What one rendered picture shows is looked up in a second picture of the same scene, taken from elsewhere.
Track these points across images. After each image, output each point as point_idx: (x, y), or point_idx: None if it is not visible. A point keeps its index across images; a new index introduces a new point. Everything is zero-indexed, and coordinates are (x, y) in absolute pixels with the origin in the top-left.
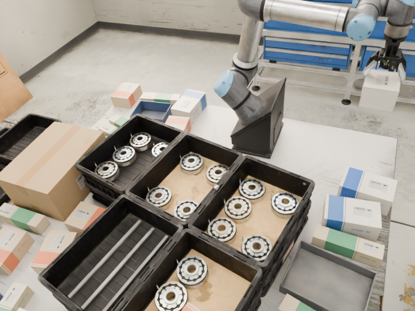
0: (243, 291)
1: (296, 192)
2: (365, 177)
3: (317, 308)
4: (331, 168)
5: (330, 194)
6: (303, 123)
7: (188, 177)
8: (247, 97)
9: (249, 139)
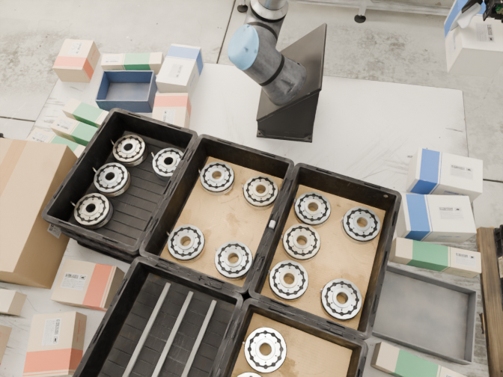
0: (337, 361)
1: (370, 203)
2: (444, 161)
3: (416, 348)
4: (392, 146)
5: (397, 185)
6: (343, 81)
7: (218, 200)
8: (281, 66)
9: (284, 123)
